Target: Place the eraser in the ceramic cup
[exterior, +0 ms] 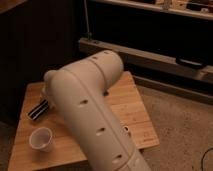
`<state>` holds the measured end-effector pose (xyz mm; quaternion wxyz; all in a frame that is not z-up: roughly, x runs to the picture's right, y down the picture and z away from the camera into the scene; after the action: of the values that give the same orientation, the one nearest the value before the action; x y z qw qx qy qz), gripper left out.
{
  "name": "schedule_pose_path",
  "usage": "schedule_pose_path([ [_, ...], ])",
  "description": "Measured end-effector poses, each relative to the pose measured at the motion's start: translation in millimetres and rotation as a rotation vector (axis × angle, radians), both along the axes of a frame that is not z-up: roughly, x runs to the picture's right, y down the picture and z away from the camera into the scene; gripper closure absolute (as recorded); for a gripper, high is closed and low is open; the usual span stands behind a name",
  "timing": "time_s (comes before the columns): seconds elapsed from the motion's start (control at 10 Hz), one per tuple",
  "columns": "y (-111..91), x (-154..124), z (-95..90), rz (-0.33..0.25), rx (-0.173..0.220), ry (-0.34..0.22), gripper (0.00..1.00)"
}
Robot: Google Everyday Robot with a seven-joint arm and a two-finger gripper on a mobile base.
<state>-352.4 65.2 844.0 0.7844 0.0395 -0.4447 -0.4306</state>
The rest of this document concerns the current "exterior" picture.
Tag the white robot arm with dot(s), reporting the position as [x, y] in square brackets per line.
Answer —
[77, 91]

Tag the small clear bottle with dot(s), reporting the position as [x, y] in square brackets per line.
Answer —
[126, 129]

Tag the wooden table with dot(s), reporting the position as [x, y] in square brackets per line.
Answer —
[126, 103]

